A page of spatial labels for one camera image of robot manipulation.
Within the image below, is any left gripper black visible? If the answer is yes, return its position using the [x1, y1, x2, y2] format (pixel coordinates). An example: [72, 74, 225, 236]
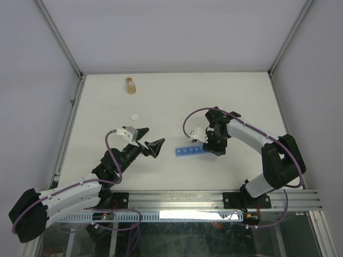
[118, 127, 164, 173]

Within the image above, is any amber pill bottle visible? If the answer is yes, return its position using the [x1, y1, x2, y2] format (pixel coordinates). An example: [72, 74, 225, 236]
[125, 77, 136, 94]

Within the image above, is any small status circuit board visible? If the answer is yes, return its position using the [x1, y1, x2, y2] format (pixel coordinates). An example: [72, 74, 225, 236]
[92, 212, 116, 221]

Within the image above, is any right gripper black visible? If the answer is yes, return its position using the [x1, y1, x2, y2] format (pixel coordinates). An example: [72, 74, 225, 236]
[202, 130, 227, 155]

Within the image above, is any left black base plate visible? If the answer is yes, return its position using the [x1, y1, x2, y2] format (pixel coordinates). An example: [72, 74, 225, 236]
[107, 192, 129, 209]

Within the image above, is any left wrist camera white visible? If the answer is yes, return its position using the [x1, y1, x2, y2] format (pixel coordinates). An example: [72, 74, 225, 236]
[115, 126, 138, 143]

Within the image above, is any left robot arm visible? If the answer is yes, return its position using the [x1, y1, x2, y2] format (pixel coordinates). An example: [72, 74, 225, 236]
[9, 126, 166, 243]

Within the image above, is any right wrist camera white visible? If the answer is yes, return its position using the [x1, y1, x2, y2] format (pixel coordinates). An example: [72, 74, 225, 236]
[189, 127, 208, 143]

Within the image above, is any aluminium mounting rail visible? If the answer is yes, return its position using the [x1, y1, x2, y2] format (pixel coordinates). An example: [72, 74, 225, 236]
[112, 189, 323, 212]

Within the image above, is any white bottle cap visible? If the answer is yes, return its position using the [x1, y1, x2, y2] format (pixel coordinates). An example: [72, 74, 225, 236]
[131, 114, 138, 121]

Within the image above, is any slotted grey cable duct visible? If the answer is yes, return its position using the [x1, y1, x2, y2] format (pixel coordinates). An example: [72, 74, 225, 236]
[59, 210, 243, 223]

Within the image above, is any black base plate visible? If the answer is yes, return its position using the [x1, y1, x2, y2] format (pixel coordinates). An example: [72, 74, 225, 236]
[107, 192, 129, 209]
[222, 192, 272, 211]

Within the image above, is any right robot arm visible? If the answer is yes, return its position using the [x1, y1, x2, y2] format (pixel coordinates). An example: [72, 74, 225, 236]
[203, 107, 306, 211]

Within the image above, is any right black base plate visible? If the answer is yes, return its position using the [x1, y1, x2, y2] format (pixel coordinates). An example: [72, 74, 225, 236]
[222, 192, 272, 211]

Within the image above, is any blue weekly pill organizer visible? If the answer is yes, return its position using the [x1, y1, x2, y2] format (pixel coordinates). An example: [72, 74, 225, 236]
[175, 145, 207, 157]

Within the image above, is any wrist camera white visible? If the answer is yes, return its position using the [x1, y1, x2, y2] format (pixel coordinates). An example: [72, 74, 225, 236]
[189, 127, 208, 143]
[115, 126, 138, 143]

